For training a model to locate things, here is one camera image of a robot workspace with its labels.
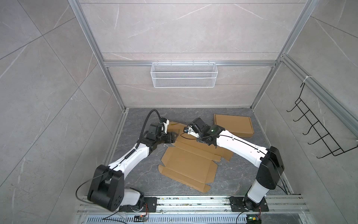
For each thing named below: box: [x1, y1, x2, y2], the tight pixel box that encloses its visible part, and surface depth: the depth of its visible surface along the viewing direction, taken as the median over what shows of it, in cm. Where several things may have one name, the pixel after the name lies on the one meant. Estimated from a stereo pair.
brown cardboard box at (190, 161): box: [158, 122, 234, 193], surface depth 90 cm
